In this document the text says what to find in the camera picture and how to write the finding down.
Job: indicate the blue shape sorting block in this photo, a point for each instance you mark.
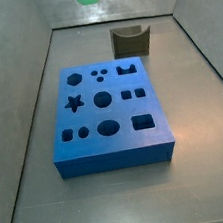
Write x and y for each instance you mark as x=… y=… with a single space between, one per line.
x=108 y=117

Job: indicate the dark grey curved holder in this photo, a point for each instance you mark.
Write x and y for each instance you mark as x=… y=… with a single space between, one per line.
x=130 y=41

